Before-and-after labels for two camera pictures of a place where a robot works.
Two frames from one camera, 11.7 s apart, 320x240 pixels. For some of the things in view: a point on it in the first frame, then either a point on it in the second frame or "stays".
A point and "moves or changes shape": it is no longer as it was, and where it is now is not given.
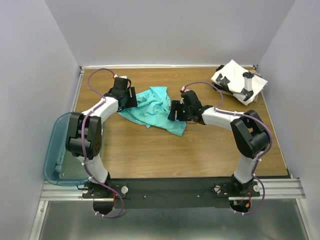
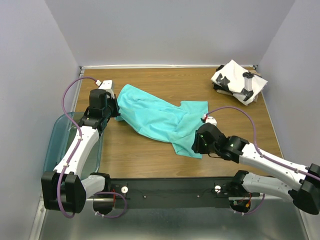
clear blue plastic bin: [60, 167] stays
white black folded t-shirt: [243, 86] stays
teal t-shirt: [153, 109] moves or changes shape
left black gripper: [132, 101] to [113, 100]
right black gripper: [174, 106] to [197, 147]
